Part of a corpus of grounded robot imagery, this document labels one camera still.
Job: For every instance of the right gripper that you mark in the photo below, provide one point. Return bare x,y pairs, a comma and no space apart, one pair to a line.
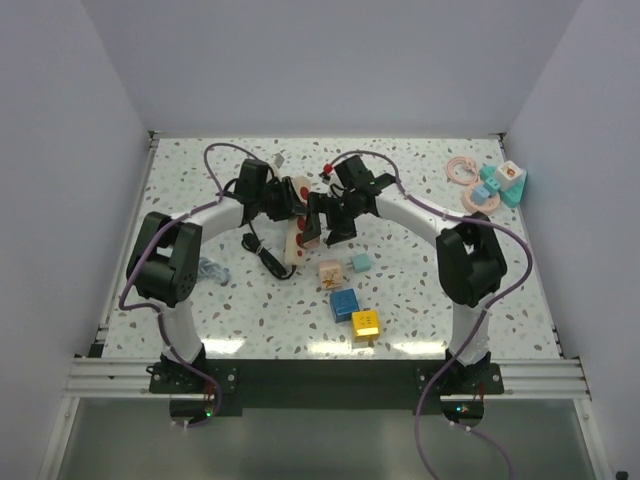
317,203

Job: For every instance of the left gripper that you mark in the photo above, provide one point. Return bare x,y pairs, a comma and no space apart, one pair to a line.
291,203

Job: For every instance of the teal small plug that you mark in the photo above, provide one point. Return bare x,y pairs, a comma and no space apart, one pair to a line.
361,263

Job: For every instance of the pink cube plug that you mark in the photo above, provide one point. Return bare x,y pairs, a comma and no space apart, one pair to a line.
330,273

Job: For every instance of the blue cube plug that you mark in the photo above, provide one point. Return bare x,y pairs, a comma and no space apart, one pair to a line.
343,304

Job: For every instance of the yellow cube socket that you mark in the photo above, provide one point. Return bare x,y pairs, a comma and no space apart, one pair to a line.
365,326

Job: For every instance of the pink small plug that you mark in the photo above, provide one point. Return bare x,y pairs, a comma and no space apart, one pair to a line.
310,243

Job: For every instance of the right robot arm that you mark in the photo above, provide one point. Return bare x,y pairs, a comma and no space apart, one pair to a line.
470,262

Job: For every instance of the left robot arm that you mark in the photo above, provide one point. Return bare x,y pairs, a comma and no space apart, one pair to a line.
162,270

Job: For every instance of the blue small plug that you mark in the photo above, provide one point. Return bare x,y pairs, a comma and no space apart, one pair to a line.
480,195

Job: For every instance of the pink round socket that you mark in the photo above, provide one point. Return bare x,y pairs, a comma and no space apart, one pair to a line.
488,208

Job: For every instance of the teal plug on triangle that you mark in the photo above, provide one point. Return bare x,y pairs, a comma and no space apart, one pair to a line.
492,185

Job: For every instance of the teal triangular socket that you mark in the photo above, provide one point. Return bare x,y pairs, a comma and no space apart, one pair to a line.
512,196

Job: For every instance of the white cube plug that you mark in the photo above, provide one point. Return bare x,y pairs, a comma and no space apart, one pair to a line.
508,175

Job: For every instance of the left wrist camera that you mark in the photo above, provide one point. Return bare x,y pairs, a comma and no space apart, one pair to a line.
278,160

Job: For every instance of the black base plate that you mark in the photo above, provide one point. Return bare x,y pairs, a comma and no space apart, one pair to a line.
230,387

